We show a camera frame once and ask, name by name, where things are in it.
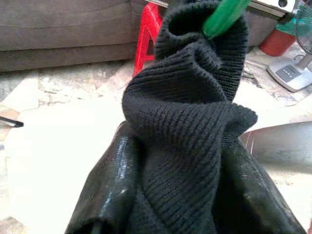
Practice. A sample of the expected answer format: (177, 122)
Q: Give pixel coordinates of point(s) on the dark brown fabric sofa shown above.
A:
(65, 31)

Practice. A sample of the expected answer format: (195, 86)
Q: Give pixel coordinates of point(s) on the red plastic basin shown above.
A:
(276, 44)

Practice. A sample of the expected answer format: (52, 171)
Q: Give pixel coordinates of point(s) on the red plastic stool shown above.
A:
(146, 36)

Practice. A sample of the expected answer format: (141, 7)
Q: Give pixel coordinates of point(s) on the black fan grey base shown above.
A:
(292, 70)

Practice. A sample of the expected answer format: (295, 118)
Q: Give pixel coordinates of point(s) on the plain black garment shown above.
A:
(190, 109)

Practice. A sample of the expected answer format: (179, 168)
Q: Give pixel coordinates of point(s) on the teal plastic bag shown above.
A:
(287, 26)

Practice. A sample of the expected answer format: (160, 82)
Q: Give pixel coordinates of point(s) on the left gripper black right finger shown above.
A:
(256, 190)

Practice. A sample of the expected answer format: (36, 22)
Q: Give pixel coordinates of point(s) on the green plastic hanger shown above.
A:
(224, 17)

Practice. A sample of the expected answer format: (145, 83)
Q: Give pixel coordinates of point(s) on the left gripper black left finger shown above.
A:
(107, 185)

